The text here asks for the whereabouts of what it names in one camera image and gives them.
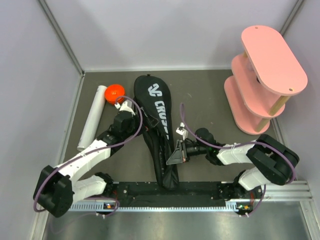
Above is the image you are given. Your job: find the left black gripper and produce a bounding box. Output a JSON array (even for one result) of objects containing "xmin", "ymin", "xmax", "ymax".
[{"xmin": 122, "ymin": 107, "xmax": 159, "ymax": 139}]

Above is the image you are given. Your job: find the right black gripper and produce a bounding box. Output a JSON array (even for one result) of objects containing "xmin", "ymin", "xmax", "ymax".
[{"xmin": 167, "ymin": 139, "xmax": 209, "ymax": 165}]

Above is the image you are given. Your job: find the black racket bag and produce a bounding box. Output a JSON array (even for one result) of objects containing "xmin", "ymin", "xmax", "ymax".
[{"xmin": 133, "ymin": 74, "xmax": 179, "ymax": 191}]

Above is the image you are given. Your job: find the white shuttlecock tube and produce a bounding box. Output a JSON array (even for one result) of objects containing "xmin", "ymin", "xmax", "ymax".
[{"xmin": 77, "ymin": 85, "xmax": 107, "ymax": 152}]

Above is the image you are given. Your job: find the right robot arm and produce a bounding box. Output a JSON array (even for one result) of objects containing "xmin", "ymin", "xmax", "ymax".
[{"xmin": 166, "ymin": 128, "xmax": 300, "ymax": 200}]

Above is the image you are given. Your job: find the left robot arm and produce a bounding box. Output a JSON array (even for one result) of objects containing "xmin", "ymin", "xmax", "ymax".
[{"xmin": 33, "ymin": 106, "xmax": 159, "ymax": 218}]

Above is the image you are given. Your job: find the orange bowl stack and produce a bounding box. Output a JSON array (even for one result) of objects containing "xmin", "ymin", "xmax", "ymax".
[{"xmin": 104, "ymin": 84, "xmax": 126, "ymax": 105}]

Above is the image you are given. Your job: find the pink tiered shelf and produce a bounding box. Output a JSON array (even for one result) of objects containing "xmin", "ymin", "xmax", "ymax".
[{"xmin": 224, "ymin": 25, "xmax": 308, "ymax": 135}]

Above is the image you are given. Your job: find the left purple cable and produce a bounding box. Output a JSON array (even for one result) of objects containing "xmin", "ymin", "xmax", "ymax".
[{"xmin": 32, "ymin": 95, "xmax": 145, "ymax": 217}]

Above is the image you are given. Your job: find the purple cable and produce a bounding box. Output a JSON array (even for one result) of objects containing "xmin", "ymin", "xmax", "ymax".
[
  {"xmin": 32, "ymin": 95, "xmax": 145, "ymax": 217},
  {"xmin": 179, "ymin": 103, "xmax": 298, "ymax": 216}
]

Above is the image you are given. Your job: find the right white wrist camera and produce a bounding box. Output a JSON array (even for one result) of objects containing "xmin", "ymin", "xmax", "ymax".
[{"xmin": 176, "ymin": 122, "xmax": 189, "ymax": 141}]

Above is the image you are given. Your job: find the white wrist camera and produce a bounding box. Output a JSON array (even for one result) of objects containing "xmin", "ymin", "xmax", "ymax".
[
  {"xmin": 176, "ymin": 122, "xmax": 189, "ymax": 141},
  {"xmin": 114, "ymin": 100, "xmax": 136, "ymax": 116}
]

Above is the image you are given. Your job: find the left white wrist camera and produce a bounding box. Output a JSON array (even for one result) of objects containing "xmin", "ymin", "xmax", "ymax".
[{"xmin": 114, "ymin": 100, "xmax": 136, "ymax": 116}]

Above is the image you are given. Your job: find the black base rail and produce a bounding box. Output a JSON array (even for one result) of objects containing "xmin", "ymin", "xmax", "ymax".
[{"xmin": 107, "ymin": 181, "xmax": 262, "ymax": 208}]

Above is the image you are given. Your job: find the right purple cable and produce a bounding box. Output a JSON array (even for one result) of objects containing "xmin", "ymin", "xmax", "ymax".
[{"xmin": 179, "ymin": 103, "xmax": 298, "ymax": 216}]

